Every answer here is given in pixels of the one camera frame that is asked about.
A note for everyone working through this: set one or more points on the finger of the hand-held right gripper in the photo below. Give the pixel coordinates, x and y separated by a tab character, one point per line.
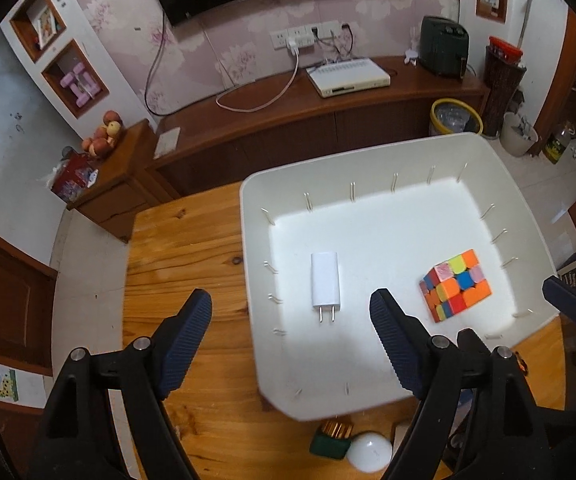
570	300

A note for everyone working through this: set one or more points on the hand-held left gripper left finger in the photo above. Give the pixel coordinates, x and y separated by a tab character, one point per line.
187	332

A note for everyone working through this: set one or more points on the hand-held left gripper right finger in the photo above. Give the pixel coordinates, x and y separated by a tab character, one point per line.
393	340

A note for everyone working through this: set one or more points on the white light bulb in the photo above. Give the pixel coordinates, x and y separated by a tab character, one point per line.
368	452

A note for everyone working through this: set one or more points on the white plastic bin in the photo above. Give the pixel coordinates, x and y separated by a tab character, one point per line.
368	220

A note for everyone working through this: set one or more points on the green box with gold sticks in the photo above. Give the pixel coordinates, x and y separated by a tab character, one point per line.
328	447

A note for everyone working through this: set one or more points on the colourful puzzle cube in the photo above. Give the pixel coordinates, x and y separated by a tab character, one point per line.
455	285

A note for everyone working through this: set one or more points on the white phone charger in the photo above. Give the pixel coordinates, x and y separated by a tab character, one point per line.
325	280

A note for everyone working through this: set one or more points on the white small box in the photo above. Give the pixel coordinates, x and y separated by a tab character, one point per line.
399	435

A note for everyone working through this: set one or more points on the cooking oil bottle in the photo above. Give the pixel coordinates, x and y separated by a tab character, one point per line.
557	147

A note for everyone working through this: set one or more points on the small wooden side cabinet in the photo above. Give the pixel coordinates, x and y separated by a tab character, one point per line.
122	180

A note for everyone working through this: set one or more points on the white plastic bucket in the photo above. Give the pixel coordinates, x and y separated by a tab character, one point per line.
518	137

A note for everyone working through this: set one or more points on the brown wooden door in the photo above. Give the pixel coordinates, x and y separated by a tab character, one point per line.
7	300

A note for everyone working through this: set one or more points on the white paper pad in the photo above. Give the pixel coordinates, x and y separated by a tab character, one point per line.
166	142

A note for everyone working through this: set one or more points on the red gift box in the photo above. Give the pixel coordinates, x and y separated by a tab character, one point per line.
72	177

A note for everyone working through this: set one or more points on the brown wooden stand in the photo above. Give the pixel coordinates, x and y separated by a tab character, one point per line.
500	95

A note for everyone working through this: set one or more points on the yellow rimmed trash bin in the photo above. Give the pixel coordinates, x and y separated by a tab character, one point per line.
455	115

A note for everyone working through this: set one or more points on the long wooden television cabinet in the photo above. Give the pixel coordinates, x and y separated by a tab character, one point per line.
278	130

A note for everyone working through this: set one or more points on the red lidded box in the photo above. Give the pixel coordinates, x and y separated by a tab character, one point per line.
505	49

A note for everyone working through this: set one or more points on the white set-top box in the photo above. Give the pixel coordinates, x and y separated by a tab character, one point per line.
348	77

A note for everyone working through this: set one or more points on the pink dumbbell set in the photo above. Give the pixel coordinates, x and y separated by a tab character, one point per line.
80	85

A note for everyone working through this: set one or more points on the grey metal rod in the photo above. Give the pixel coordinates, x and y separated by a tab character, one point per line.
527	5

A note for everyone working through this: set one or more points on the wooden door frame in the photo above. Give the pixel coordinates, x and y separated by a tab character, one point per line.
565	75

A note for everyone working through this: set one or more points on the white wall sockets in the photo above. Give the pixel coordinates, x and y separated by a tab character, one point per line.
305	35

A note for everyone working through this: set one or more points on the white picture frame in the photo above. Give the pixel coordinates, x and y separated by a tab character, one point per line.
43	25

